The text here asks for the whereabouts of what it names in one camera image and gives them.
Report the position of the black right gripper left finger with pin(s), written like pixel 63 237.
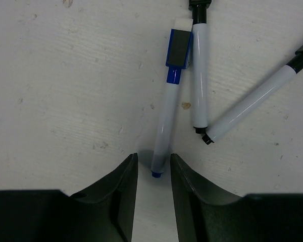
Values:
pixel 103 211

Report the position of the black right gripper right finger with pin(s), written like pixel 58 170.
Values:
pixel 206 212

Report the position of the black marker diagonal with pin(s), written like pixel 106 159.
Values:
pixel 252 101

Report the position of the black marker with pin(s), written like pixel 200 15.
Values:
pixel 200 57

